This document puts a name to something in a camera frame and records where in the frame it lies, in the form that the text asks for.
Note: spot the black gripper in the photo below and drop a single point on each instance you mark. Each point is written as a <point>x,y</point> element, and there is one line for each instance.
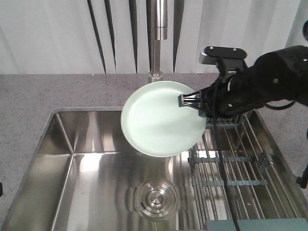
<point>241,93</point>

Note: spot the mint green round plate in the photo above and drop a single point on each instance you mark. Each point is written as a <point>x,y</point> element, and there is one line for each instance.
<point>154,124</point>

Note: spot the stainless steel gooseneck faucet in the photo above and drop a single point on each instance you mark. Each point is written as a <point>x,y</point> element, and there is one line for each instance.
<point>158,23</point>

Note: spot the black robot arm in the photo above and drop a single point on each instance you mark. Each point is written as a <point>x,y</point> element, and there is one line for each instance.
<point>276,80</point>

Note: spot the round steel sink drain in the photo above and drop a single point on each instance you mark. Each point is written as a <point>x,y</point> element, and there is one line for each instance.
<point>155,200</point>

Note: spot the stainless steel sink basin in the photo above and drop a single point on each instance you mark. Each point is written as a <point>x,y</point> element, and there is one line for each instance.
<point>79,177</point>

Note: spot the white pleated curtain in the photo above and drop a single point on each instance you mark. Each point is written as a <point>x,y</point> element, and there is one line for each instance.
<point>130,36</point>

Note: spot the teal wire dish rack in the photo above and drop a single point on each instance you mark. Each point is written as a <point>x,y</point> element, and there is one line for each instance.
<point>242,182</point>

